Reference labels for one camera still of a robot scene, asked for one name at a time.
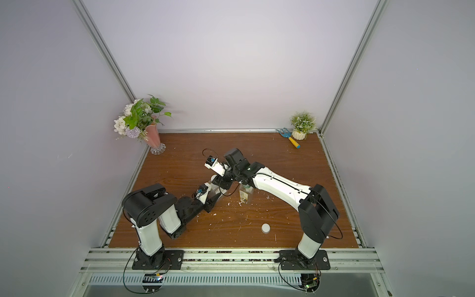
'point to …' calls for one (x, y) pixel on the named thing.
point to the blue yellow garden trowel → (286, 133)
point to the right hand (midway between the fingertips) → (216, 172)
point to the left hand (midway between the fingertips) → (218, 191)
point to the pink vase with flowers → (140, 120)
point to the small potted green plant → (303, 122)
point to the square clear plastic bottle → (214, 189)
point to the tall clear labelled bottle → (244, 192)
